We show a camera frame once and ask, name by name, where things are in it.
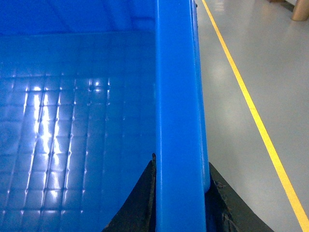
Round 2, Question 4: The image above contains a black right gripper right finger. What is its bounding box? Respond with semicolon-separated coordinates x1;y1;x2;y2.
205;163;273;232

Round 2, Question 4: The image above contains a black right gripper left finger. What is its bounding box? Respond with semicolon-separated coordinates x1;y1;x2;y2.
103;153;156;232

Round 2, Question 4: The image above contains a blue plastic crate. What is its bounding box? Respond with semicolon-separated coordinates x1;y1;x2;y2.
0;0;210;232

